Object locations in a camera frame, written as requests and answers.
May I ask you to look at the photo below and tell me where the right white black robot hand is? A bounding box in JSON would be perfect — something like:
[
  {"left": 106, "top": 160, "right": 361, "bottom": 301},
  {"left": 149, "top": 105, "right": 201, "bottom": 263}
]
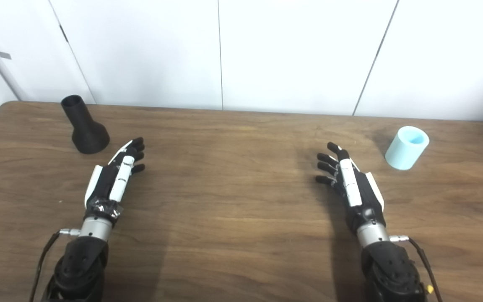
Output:
[{"left": 315, "top": 142, "right": 387, "bottom": 234}]

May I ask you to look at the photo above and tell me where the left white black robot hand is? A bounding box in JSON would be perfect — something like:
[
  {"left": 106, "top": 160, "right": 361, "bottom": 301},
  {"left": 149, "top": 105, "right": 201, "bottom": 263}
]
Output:
[{"left": 83, "top": 137, "right": 146, "bottom": 227}]

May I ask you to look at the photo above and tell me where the black funnel-shaped nozzle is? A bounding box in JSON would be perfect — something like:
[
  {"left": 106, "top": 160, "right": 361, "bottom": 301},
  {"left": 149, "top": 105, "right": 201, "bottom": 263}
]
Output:
[{"left": 60, "top": 95, "right": 110, "bottom": 154}]

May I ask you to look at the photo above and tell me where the light-blue short hose piece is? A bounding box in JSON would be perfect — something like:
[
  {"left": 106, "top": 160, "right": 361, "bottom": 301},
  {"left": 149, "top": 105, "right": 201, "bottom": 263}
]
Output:
[{"left": 385, "top": 126, "right": 430, "bottom": 171}]

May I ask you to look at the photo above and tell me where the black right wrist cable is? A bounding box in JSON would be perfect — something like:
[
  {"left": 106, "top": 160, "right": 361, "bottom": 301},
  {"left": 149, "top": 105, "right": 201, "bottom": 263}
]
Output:
[{"left": 390, "top": 235, "right": 443, "bottom": 302}]

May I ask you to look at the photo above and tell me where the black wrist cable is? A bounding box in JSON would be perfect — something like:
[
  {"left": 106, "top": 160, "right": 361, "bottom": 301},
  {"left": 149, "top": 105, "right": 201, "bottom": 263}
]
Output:
[
  {"left": 390, "top": 235, "right": 443, "bottom": 302},
  {"left": 30, "top": 229, "right": 81, "bottom": 302}
]

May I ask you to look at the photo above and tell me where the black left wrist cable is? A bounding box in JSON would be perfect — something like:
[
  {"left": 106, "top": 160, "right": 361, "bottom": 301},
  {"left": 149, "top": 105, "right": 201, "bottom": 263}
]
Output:
[{"left": 30, "top": 229, "right": 81, "bottom": 302}]

